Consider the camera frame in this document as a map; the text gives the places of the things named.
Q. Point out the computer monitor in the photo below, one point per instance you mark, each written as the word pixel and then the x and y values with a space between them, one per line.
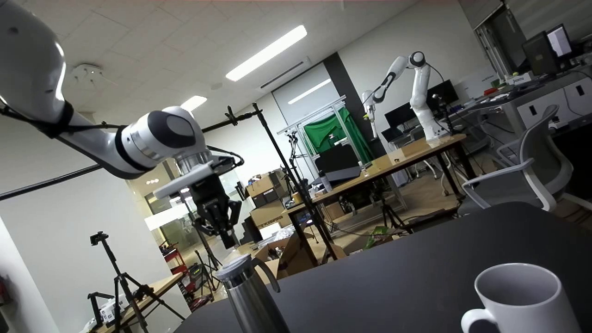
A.
pixel 559 41

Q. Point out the white ceramic mug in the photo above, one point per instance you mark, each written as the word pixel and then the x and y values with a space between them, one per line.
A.
pixel 522 298

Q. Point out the cardboard box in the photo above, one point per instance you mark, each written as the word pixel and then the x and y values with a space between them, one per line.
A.
pixel 259 185

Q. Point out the grey drawer cabinet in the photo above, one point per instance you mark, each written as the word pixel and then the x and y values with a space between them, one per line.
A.
pixel 574 100

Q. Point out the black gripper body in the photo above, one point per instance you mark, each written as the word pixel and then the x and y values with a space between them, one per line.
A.
pixel 213 204

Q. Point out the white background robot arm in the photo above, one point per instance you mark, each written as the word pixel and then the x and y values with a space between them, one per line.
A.
pixel 417 61

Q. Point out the black camera tripod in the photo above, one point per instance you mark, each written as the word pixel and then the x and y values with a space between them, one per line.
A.
pixel 108 304

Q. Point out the grey office chair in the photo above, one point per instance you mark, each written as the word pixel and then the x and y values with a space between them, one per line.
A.
pixel 533 172

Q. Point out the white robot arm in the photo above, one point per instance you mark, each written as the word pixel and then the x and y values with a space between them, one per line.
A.
pixel 32 76

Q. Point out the green cloth screen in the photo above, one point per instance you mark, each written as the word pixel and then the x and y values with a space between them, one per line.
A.
pixel 324 133

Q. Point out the black monitor on table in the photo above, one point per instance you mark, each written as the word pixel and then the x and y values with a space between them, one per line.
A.
pixel 339 163

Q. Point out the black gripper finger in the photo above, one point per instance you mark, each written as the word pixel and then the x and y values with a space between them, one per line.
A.
pixel 209 228
pixel 228 235

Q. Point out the long wooden table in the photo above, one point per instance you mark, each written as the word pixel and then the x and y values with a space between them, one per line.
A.
pixel 383 167

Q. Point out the stainless steel flask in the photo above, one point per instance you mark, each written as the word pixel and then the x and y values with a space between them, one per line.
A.
pixel 248 283

